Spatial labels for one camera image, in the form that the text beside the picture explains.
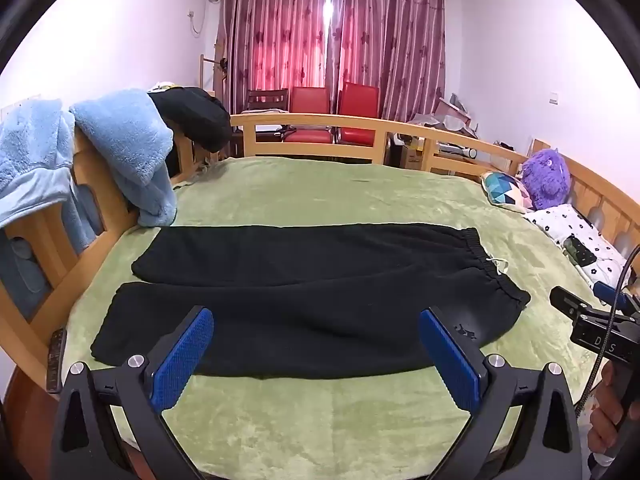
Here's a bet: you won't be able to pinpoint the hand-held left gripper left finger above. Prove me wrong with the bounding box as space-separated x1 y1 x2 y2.
50 306 216 480

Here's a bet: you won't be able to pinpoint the wooden rack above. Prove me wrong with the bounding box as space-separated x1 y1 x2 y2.
198 42 232 97

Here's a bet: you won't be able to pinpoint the red floral curtain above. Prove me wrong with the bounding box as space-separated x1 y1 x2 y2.
332 0 447 122
220 0 332 111

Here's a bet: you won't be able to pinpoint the black object on pillow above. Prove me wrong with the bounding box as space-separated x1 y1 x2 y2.
562 236 599 267

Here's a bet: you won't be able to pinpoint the dark wooden chair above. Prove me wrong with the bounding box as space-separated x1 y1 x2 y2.
245 89 290 114

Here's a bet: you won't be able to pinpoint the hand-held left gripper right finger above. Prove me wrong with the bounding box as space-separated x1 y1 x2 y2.
419 307 583 480

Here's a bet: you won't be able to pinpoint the cardboard box clutter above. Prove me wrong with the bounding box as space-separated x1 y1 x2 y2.
407 92 482 137

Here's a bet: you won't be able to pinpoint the dark rectangular object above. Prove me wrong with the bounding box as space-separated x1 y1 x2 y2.
46 328 68 394

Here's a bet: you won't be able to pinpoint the white flower print pillow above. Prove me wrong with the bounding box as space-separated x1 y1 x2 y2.
524 204 630 282

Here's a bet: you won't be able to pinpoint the green fleece blanket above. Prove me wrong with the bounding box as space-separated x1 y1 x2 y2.
60 156 626 480

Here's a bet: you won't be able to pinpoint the red chair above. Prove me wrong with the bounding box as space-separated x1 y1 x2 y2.
281 86 334 144
336 82 381 146

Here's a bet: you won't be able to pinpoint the wooden bed frame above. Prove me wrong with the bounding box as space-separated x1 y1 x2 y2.
0 112 640 411

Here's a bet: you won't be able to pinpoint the purple plush toy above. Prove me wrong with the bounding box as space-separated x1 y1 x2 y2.
521 147 572 211

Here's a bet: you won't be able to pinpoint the geometric patterned cushion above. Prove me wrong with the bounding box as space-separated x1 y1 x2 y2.
481 170 534 214

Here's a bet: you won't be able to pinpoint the black garment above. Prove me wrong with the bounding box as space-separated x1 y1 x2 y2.
147 86 233 154

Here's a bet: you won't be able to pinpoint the black pants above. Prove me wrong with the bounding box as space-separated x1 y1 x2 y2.
90 223 532 380

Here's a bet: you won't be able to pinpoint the person's right hand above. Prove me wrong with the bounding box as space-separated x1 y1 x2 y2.
587 360 632 457

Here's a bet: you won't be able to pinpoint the light blue fleece garment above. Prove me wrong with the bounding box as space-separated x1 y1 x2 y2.
70 89 178 227
0 99 101 321

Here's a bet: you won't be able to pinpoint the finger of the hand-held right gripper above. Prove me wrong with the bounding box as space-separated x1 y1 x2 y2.
550 286 593 322
592 281 632 313

